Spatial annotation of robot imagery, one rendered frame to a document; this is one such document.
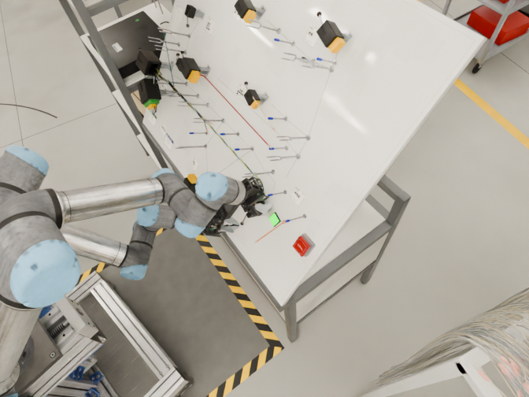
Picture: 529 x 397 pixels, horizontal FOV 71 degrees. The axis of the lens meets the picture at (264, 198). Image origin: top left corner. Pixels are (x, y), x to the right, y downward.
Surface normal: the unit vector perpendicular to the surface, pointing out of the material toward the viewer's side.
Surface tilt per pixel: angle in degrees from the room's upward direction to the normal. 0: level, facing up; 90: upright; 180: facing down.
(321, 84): 54
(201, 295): 0
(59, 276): 85
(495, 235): 0
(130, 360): 0
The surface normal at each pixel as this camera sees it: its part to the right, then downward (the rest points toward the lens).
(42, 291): 0.72, 0.51
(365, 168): -0.70, 0.14
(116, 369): -0.08, -0.52
